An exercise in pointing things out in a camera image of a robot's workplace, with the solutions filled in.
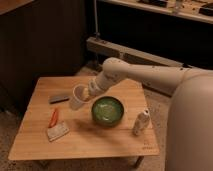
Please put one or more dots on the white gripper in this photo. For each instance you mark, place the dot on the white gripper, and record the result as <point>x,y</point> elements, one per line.
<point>91,90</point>

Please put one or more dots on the white ceramic cup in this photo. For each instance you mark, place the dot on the white ceramic cup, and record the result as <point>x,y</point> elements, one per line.
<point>77,99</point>

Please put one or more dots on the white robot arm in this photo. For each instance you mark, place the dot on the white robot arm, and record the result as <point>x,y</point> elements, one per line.
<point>189,137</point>

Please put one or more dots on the green ceramic bowl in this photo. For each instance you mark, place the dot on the green ceramic bowl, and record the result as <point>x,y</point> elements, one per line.
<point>107,111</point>

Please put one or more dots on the wooden low table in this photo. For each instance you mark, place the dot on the wooden low table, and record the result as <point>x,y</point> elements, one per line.
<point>85,139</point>

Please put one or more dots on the dark rectangular block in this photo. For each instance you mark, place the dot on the dark rectangular block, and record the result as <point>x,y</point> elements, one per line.
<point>58,99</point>

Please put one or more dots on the orange carrot toy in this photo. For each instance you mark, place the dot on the orange carrot toy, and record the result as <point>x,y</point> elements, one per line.
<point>54,118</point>

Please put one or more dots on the small white bottle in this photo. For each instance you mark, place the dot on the small white bottle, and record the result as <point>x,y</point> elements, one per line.
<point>141,122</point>

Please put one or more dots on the metal shelf rail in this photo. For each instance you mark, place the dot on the metal shelf rail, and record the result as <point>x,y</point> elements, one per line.
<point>109,49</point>

